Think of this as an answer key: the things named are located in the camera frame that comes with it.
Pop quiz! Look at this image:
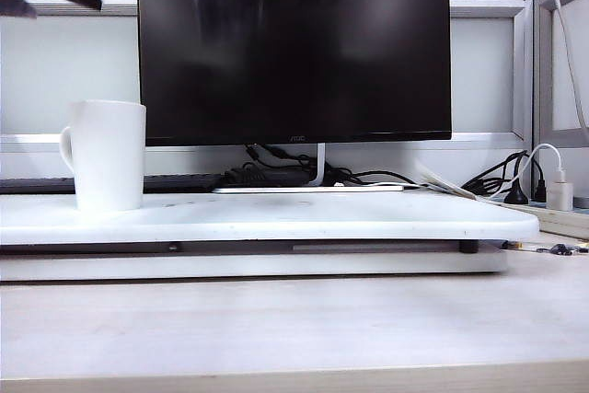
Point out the white desk riser board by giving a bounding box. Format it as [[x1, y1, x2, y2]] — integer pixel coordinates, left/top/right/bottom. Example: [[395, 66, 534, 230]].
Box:
[[0, 192, 540, 247]]

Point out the stack of paper booklets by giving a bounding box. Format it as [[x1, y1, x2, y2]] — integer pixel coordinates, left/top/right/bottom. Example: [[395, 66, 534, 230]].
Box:
[[413, 157, 478, 201]]

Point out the white usb charger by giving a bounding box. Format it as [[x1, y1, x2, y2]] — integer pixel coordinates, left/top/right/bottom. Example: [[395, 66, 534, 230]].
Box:
[[545, 182, 574, 213]]

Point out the black monitor cable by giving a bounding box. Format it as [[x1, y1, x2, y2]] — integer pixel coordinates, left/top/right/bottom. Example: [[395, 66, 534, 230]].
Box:
[[326, 167, 422, 187]]

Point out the black power cable bundle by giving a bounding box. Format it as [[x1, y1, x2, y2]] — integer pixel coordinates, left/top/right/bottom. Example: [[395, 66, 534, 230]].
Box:
[[459, 151, 528, 201]]

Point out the white power strip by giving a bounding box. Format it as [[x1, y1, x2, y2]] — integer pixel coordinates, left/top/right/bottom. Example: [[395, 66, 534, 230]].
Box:
[[487, 199, 589, 240]]

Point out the white desk riser base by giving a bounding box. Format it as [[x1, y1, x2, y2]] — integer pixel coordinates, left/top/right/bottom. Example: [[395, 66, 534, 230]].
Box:
[[0, 245, 507, 283]]

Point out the black slim power plug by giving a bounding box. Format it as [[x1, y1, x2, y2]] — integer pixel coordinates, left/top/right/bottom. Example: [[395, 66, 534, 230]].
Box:
[[533, 160, 547, 203]]

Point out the grey rear partition frame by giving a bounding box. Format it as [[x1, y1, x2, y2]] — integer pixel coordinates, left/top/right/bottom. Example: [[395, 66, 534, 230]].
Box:
[[0, 0, 535, 155]]

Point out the white charging cable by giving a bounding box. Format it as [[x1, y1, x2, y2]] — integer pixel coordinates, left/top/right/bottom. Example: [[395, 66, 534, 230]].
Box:
[[487, 143, 566, 203]]

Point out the grey side partition frame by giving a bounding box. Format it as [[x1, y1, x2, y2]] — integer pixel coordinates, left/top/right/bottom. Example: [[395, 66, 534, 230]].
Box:
[[532, 0, 589, 150]]

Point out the white ceramic mug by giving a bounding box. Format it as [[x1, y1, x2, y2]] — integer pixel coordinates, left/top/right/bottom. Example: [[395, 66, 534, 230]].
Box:
[[59, 98, 148, 213]]

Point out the black computer monitor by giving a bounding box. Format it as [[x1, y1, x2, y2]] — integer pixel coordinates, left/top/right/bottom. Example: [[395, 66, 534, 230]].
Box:
[[136, 0, 453, 148]]

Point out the black round power plug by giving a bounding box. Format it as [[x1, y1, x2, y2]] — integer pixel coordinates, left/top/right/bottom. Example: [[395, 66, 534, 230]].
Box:
[[504, 171, 529, 206]]

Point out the black keyboard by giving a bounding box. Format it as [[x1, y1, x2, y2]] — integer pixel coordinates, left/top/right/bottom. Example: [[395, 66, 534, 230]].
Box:
[[0, 174, 226, 195]]

